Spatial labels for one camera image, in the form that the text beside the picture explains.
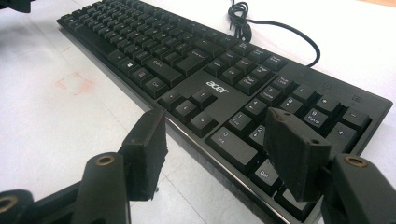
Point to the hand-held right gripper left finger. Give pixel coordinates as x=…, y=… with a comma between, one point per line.
x=144, y=155

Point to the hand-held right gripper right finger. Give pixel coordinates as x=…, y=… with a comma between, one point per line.
x=295, y=155

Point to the black computer keyboard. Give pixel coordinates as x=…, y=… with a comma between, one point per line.
x=218, y=90

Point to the white board sheet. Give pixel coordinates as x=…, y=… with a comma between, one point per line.
x=62, y=124

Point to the wooden table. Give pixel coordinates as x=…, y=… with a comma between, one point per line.
x=381, y=2

